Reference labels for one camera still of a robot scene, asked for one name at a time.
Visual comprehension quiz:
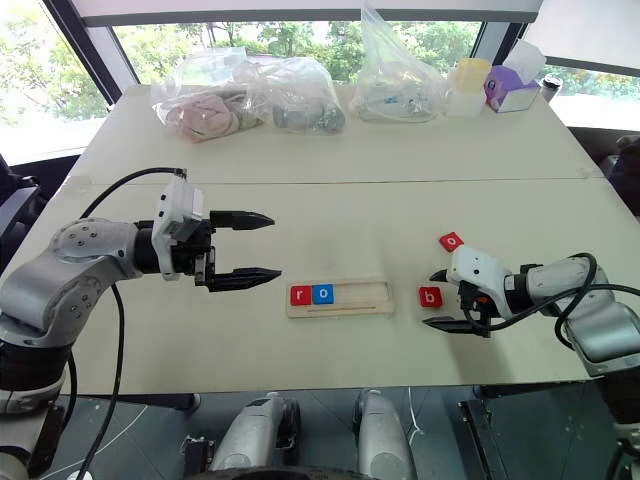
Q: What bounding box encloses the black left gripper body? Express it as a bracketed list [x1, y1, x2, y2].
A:
[172, 219, 218, 292]

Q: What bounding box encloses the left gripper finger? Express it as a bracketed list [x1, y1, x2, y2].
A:
[209, 210, 277, 233]
[205, 268, 283, 294]

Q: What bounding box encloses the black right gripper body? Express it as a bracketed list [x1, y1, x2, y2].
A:
[456, 280, 495, 340]

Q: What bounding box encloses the red letter b block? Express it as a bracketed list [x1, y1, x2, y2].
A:
[418, 285, 445, 311]

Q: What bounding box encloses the red letter o block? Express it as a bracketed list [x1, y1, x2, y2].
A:
[438, 231, 467, 253]

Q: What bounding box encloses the wooden letter tray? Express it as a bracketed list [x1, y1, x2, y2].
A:
[285, 280, 397, 319]

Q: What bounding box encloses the silver rounded robot leg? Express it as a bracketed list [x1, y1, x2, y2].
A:
[353, 388, 417, 480]
[208, 391, 302, 475]

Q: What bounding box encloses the plastic bag with pink cloth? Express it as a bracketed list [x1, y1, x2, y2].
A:
[151, 46, 275, 147]

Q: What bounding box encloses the black floor stand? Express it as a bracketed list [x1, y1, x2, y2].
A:
[456, 398, 504, 480]

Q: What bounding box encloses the plastic bag with grey items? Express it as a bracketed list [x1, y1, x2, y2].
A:
[257, 56, 347, 136]

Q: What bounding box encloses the black office chair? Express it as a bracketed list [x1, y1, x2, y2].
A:
[0, 151, 50, 252]

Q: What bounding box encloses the white container with yellow lid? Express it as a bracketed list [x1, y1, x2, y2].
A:
[445, 56, 494, 119]

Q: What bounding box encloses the dark upholstered seat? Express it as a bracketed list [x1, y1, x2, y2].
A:
[568, 124, 640, 217]

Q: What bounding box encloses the tall clear plastic bag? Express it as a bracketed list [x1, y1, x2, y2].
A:
[348, 3, 454, 125]

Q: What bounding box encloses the purple tissue box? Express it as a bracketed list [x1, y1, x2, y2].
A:
[483, 38, 547, 116]

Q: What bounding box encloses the dark drinking cup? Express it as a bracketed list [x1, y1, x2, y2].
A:
[541, 73, 565, 105]

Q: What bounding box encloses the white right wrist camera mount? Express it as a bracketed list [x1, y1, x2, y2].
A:
[445, 244, 512, 319]

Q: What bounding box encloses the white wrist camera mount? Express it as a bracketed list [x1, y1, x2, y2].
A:
[445, 244, 512, 319]
[150, 176, 207, 282]

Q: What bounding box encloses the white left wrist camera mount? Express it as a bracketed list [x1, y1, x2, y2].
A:
[150, 176, 207, 282]

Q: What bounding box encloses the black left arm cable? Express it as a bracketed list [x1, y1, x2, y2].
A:
[68, 166, 190, 480]

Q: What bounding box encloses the dark window frame post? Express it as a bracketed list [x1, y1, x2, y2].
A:
[43, 0, 142, 109]

